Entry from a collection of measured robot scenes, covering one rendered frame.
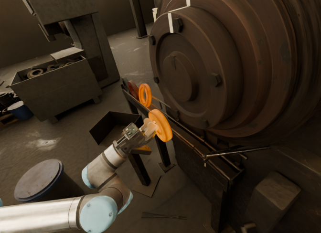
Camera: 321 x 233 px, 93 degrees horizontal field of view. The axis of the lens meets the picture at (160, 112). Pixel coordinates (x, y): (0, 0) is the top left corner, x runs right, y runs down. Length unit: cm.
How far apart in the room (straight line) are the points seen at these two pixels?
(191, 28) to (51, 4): 264
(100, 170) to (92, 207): 17
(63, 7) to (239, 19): 271
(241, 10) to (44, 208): 68
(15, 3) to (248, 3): 1025
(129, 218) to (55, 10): 264
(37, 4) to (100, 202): 262
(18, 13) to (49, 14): 755
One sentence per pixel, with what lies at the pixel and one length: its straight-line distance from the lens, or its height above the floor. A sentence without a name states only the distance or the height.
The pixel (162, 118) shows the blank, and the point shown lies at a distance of 63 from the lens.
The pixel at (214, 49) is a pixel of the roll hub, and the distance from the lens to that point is 27.
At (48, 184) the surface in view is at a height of 43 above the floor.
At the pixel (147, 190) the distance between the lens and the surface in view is 146.
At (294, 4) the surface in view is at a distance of 30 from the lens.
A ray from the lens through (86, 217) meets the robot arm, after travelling 55.
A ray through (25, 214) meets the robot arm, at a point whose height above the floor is 86.
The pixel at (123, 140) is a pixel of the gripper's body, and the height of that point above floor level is 87.
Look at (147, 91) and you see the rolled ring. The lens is 114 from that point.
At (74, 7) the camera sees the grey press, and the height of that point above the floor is 138.
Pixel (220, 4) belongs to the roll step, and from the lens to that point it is 32.
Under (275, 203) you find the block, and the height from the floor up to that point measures 80.
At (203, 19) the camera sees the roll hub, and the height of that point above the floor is 124.
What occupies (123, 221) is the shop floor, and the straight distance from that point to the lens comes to 145.
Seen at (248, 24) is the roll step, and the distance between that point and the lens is 30.
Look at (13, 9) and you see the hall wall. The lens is 1039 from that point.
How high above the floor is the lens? 128
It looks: 37 degrees down
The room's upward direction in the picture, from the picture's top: 14 degrees counter-clockwise
